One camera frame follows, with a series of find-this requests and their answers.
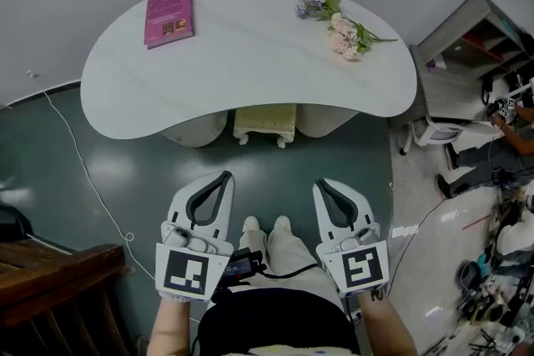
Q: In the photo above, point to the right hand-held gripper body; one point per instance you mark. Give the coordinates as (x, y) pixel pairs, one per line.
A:
(363, 267)

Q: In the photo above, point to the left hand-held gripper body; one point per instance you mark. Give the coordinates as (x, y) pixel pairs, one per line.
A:
(187, 267)

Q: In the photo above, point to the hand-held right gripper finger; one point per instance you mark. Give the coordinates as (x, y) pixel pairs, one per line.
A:
(319, 217)
(366, 214)

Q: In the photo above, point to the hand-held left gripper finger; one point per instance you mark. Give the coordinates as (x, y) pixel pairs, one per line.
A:
(227, 221)
(177, 208)

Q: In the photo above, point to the cream upholstered stool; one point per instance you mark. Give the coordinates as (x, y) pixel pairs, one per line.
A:
(265, 118)

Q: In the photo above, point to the white kidney-shaped table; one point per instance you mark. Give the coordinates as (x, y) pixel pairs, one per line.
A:
(250, 66)

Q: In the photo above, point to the person's right forearm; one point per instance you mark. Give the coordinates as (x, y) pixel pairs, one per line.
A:
(388, 325)

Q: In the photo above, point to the person's left forearm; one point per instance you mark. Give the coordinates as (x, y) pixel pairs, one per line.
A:
(175, 325)

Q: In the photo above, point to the person's left shoe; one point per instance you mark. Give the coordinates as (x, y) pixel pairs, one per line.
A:
(251, 225)

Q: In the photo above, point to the person's shoe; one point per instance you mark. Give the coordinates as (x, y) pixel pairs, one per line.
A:
(251, 225)
(282, 222)

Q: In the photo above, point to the person's right shoe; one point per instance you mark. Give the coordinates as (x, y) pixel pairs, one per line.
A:
(282, 222)

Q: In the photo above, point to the beige trousers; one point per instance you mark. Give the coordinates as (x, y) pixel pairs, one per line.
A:
(288, 258)

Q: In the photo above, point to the black shirt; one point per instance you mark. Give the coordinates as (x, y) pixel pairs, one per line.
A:
(279, 321)

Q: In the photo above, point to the white office chair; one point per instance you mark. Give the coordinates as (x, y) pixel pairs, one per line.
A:
(438, 135)

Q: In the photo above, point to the white fuzzy dotted top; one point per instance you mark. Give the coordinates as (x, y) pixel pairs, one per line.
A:
(292, 351)

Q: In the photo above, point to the red rod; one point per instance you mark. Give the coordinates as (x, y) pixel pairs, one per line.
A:
(477, 222)

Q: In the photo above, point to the dark wooden slatted bench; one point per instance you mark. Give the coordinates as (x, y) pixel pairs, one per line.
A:
(54, 296)

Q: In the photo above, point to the grey shelf desk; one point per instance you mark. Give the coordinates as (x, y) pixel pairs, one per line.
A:
(450, 87)

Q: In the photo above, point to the black case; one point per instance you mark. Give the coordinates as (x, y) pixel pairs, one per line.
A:
(14, 223)

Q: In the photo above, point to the small purple object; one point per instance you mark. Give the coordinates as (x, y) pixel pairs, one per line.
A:
(430, 64)

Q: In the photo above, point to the pink artificial flower sprig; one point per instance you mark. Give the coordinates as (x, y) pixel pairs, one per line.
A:
(346, 37)

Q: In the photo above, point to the pink book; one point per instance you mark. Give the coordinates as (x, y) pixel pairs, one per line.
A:
(169, 16)

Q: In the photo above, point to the white wall plug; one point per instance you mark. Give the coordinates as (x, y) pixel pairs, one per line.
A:
(32, 74)

